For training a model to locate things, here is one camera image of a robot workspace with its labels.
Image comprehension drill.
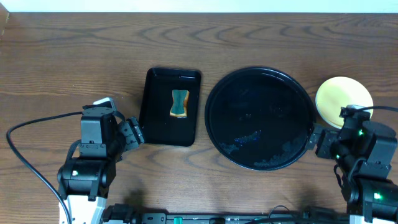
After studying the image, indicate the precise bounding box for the yellow plate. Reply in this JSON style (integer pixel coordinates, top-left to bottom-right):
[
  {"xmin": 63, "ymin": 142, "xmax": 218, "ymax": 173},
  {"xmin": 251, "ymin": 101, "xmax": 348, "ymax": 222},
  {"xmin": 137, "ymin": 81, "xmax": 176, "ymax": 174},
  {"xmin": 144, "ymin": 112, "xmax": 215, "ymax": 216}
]
[{"xmin": 315, "ymin": 77, "xmax": 374, "ymax": 129}]

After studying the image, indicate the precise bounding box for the yellow green sponge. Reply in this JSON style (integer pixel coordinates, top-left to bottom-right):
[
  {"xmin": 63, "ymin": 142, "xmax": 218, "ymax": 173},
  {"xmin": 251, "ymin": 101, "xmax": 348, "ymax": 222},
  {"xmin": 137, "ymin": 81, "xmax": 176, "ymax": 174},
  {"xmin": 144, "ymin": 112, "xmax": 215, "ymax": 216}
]
[{"xmin": 170, "ymin": 90, "xmax": 190, "ymax": 118}]

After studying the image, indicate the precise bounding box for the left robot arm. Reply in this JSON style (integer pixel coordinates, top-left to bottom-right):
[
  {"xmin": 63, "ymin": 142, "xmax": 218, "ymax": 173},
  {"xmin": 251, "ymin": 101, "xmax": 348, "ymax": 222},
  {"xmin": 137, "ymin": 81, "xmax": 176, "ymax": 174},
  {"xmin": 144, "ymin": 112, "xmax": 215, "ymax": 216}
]
[{"xmin": 58, "ymin": 115, "xmax": 144, "ymax": 223}]

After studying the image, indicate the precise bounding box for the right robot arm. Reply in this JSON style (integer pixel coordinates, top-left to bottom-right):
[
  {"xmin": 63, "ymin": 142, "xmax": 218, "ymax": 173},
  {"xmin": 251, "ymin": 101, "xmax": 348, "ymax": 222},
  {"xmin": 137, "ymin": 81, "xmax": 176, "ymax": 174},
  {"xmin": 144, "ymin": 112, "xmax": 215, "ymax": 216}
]
[{"xmin": 308, "ymin": 121, "xmax": 397, "ymax": 223}]

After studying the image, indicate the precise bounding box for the black rectangular tray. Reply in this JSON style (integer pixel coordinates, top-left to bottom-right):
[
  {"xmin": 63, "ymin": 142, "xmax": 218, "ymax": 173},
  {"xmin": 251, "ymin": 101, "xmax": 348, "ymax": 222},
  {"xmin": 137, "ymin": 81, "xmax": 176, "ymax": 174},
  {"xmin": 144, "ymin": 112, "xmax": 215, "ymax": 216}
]
[{"xmin": 139, "ymin": 67, "xmax": 201, "ymax": 147}]

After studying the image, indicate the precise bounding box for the black round tray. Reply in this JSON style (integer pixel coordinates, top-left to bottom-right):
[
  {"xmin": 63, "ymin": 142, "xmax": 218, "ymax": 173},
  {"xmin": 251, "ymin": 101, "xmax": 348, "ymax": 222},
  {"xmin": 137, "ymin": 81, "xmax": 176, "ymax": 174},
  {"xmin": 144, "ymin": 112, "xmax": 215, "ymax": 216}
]
[{"xmin": 205, "ymin": 67, "xmax": 316, "ymax": 171}]

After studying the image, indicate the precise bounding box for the left black cable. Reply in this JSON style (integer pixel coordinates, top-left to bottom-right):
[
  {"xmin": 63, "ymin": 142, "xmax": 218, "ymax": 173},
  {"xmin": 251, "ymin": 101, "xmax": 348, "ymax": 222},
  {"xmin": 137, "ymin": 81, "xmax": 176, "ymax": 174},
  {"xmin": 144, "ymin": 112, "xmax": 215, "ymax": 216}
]
[{"xmin": 6, "ymin": 111, "xmax": 84, "ymax": 224}]

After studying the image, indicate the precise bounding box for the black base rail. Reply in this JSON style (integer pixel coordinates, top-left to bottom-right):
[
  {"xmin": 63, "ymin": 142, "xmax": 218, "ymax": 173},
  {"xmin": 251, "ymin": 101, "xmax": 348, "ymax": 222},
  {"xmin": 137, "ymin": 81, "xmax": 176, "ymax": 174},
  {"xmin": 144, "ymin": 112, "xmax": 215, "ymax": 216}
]
[{"xmin": 99, "ymin": 204, "xmax": 349, "ymax": 224}]

